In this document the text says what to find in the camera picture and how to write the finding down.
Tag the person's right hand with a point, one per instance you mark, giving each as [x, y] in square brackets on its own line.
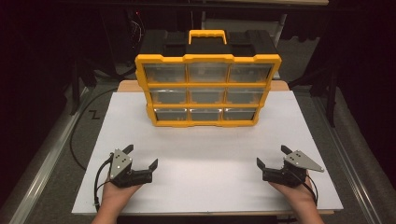
[295, 194]

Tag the person's left hand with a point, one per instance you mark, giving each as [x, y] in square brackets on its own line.
[120, 194]

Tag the wooden table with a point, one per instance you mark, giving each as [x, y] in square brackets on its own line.
[129, 86]

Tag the set of clear plastic drawers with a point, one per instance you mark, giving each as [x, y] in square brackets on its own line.
[165, 73]

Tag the yellow and black drawer organizer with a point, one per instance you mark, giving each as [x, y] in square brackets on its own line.
[207, 84]

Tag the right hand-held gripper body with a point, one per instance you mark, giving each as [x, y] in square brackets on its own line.
[292, 174]

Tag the grey metal shelf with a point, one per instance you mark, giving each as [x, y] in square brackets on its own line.
[243, 25]

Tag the aluminium floor rail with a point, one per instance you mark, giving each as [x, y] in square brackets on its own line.
[40, 174]
[353, 177]

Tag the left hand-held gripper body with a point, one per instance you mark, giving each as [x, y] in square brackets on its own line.
[120, 163]

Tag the black metal stand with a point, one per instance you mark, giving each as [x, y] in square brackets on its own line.
[332, 93]
[74, 90]

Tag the white board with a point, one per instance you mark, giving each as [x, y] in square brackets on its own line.
[202, 174]

